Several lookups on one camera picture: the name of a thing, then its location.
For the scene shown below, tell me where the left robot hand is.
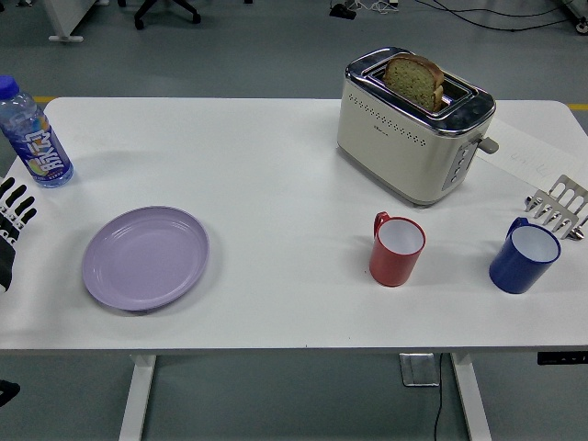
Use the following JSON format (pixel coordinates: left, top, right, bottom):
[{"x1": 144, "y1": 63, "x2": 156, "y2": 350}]
[{"x1": 0, "y1": 176, "x2": 38, "y2": 293}]

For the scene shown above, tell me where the purple plate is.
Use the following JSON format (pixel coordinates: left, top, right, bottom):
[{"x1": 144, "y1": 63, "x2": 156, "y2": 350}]
[{"x1": 82, "y1": 205, "x2": 210, "y2": 313}]

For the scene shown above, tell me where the blue-capped drink bottle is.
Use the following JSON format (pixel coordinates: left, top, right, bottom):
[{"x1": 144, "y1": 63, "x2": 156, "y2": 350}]
[{"x1": 0, "y1": 75, "x2": 74, "y2": 190}]

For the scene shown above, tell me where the white background desk foot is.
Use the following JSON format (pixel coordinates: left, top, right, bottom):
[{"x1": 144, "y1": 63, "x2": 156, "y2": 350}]
[{"x1": 48, "y1": 0, "x2": 100, "y2": 44}]

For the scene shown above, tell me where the black office chair base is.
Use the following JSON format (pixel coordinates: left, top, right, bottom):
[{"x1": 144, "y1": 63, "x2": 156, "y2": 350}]
[{"x1": 132, "y1": 0, "x2": 202, "y2": 31}]

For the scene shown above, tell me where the red mug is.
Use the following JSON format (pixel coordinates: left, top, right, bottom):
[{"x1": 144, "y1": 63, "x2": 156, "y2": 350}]
[{"x1": 368, "y1": 210, "x2": 427, "y2": 288}]

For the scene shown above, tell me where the cream and chrome toaster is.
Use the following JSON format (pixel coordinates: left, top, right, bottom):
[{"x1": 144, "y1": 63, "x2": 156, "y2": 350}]
[{"x1": 336, "y1": 45, "x2": 500, "y2": 209}]

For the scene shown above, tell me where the black floor power adapter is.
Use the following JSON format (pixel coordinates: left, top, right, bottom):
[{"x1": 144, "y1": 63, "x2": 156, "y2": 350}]
[{"x1": 328, "y1": 3, "x2": 357, "y2": 21}]

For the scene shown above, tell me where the grey under-table control box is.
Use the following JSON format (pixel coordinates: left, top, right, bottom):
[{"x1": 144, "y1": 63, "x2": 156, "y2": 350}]
[{"x1": 398, "y1": 352, "x2": 441, "y2": 388}]

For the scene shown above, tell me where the large brown bread slice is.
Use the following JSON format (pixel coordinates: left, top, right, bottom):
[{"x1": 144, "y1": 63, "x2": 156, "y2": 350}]
[{"x1": 382, "y1": 52, "x2": 446, "y2": 112}]

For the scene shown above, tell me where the blue mug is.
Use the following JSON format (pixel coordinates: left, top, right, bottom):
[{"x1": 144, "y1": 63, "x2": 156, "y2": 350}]
[{"x1": 488, "y1": 217, "x2": 562, "y2": 295}]

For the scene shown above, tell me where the white paper sheet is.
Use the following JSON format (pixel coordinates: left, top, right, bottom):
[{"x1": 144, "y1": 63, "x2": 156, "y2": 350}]
[{"x1": 475, "y1": 117, "x2": 582, "y2": 192}]

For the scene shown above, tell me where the metal toast rack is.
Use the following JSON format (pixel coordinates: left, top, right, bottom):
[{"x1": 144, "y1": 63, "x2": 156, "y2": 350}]
[{"x1": 525, "y1": 174, "x2": 588, "y2": 242}]

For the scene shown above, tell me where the black table control panel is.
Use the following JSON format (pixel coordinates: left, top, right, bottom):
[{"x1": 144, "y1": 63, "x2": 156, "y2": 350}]
[{"x1": 537, "y1": 351, "x2": 588, "y2": 367}]

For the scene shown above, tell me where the white floor cable bundle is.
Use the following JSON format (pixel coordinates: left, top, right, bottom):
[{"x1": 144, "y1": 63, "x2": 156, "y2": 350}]
[{"x1": 357, "y1": 0, "x2": 401, "y2": 14}]

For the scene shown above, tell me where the black under-table cable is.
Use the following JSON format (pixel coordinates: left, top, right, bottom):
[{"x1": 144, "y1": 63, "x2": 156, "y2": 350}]
[{"x1": 426, "y1": 352, "x2": 447, "y2": 441}]

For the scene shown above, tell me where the black floor cable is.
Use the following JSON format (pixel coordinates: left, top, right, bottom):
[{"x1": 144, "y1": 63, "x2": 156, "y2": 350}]
[{"x1": 431, "y1": 0, "x2": 578, "y2": 33}]

